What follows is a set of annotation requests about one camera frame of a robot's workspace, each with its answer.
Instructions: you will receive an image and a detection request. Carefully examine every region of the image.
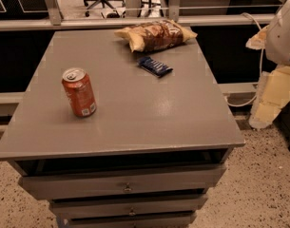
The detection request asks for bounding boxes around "white cable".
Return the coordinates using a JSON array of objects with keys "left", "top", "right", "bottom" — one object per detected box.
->
[{"left": 226, "top": 11, "right": 266, "bottom": 108}]

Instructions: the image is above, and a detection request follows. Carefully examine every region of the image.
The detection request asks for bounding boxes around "bottom grey drawer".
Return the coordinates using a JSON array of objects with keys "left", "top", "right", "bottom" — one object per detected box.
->
[{"left": 56, "top": 211, "right": 196, "bottom": 228}]

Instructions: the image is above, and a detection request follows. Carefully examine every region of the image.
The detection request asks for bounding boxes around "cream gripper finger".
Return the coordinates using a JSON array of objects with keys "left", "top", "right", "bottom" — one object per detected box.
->
[{"left": 245, "top": 26, "right": 268, "bottom": 50}]

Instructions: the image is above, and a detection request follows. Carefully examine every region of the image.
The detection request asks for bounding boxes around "grey drawer cabinet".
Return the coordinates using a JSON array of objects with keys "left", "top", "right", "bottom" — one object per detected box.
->
[{"left": 0, "top": 28, "right": 246, "bottom": 228}]

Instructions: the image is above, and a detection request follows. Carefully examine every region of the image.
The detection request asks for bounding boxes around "middle grey drawer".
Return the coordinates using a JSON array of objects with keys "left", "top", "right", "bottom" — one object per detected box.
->
[{"left": 50, "top": 194, "right": 207, "bottom": 219}]

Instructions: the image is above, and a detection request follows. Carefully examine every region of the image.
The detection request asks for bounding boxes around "grey metal railing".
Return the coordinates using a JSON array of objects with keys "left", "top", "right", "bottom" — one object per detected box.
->
[{"left": 0, "top": 0, "right": 273, "bottom": 31}]

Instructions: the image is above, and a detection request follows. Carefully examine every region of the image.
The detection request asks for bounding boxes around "blue rxbar wrapper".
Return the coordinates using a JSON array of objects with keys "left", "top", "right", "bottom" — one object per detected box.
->
[{"left": 137, "top": 56, "right": 173, "bottom": 78}]

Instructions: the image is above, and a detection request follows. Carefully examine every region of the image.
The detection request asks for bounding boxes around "orange soda can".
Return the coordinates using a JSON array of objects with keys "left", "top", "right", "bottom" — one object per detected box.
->
[{"left": 62, "top": 67, "right": 96, "bottom": 117}]

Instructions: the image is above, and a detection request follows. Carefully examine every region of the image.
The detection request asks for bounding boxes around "grey drawer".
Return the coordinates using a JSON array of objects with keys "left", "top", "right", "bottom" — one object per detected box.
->
[
  {"left": 56, "top": 211, "right": 196, "bottom": 228},
  {"left": 19, "top": 164, "right": 225, "bottom": 200},
  {"left": 50, "top": 194, "right": 207, "bottom": 219}
]

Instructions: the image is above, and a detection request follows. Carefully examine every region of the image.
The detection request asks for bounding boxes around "brown yellow chip bag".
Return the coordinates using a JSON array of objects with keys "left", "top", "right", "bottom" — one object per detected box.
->
[{"left": 114, "top": 20, "right": 197, "bottom": 52}]

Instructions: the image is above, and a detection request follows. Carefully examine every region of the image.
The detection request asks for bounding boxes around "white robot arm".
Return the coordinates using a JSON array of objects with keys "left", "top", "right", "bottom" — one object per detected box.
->
[{"left": 246, "top": 0, "right": 290, "bottom": 129}]

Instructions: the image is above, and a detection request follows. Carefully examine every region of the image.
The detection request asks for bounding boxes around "black office chair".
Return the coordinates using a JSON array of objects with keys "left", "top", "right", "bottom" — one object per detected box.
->
[{"left": 83, "top": 0, "right": 126, "bottom": 17}]

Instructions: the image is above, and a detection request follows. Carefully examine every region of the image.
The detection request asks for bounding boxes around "top grey drawer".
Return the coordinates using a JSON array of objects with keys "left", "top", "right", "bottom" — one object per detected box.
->
[{"left": 19, "top": 164, "right": 225, "bottom": 200}]

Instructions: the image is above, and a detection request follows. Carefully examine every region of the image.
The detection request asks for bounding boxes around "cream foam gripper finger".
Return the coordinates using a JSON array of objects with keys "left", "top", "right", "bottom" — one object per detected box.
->
[{"left": 249, "top": 66, "right": 290, "bottom": 129}]

